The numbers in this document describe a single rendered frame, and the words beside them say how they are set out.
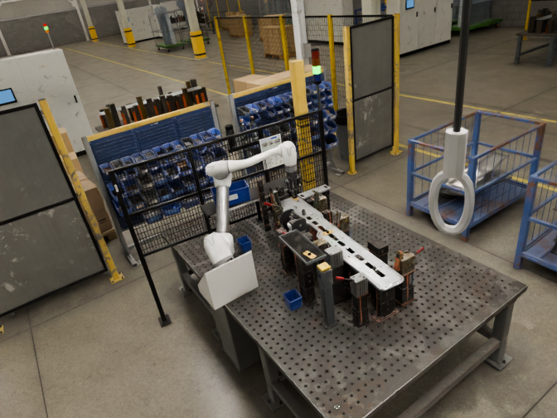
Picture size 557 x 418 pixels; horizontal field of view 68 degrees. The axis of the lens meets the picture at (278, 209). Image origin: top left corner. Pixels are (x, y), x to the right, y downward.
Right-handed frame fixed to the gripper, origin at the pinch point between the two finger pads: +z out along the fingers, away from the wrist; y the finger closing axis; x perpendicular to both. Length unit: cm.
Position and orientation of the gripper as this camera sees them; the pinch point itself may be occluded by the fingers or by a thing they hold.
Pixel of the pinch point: (294, 193)
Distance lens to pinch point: 331.7
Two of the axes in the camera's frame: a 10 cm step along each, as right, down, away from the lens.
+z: 1.3, 8.7, 4.8
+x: 4.5, 3.8, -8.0
